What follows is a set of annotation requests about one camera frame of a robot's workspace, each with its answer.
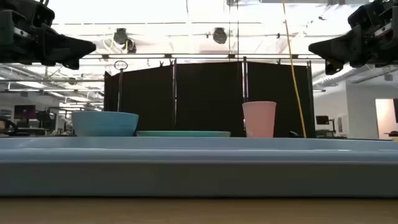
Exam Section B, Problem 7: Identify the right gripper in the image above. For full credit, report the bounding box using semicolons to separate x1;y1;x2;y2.
308;0;398;76

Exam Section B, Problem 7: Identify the long horizontal ceiling bar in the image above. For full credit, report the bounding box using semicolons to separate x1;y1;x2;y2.
79;53;326;60

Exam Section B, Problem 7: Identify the yellow hanging cable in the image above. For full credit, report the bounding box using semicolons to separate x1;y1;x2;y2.
281;0;307;138

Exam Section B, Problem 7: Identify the blue plastic bowl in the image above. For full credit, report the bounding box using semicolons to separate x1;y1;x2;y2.
71;111;140;138

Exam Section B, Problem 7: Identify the black folding partition screen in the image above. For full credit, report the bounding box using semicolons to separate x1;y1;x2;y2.
104;60;315;138

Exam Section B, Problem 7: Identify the round sign on pole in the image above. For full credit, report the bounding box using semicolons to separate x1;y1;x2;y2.
113;60;129;113

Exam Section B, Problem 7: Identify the pink plastic cup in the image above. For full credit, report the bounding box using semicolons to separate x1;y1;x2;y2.
241;101;277;139

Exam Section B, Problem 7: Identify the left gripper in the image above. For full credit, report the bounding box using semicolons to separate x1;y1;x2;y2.
0;0;96;70

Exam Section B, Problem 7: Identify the teal round plate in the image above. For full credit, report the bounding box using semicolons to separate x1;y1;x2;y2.
136;130;231;138

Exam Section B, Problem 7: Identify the black ceiling-mounted device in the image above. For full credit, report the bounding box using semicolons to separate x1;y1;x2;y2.
113;27;137;54
212;27;228;45

